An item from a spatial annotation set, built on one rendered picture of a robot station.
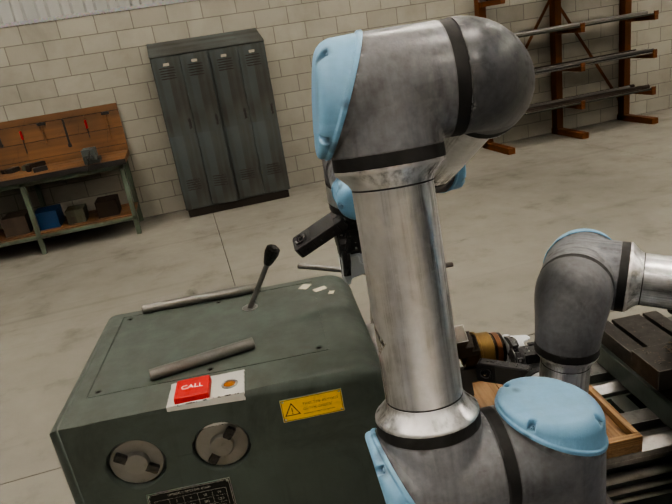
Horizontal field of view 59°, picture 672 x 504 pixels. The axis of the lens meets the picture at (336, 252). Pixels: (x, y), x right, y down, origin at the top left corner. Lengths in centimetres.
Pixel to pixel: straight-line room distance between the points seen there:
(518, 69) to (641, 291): 53
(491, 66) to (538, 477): 42
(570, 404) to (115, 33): 727
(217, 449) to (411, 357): 58
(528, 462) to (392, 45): 45
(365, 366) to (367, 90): 62
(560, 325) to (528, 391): 24
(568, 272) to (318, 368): 45
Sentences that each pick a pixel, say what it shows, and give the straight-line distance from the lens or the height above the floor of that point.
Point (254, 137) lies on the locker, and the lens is 727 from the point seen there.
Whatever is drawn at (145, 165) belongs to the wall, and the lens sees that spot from 778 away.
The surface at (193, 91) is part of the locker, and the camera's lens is 714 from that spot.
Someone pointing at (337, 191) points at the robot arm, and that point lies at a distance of 95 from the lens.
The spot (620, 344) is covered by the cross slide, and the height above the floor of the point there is 97.
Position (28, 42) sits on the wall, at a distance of 781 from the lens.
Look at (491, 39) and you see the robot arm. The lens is 61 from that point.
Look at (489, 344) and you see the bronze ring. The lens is 139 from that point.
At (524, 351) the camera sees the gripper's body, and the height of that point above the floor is 111.
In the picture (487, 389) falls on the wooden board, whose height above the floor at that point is 88.
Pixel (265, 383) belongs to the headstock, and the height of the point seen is 125.
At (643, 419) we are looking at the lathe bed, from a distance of 161.
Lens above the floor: 180
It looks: 20 degrees down
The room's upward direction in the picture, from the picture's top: 9 degrees counter-clockwise
